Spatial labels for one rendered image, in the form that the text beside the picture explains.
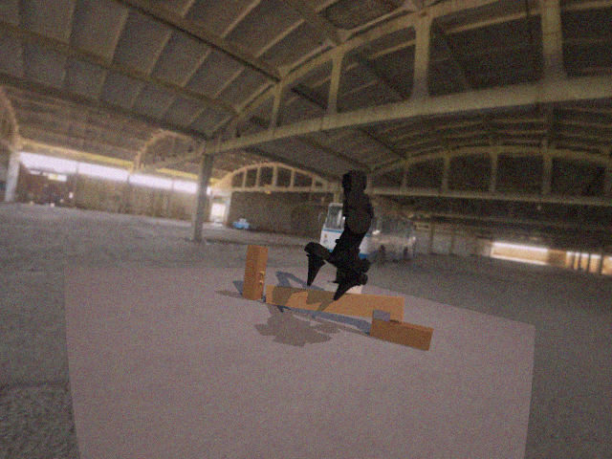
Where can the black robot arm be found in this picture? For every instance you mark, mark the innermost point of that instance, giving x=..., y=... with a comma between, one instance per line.
x=358, y=212

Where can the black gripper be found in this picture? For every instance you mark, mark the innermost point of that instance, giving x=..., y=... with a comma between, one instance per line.
x=318, y=253

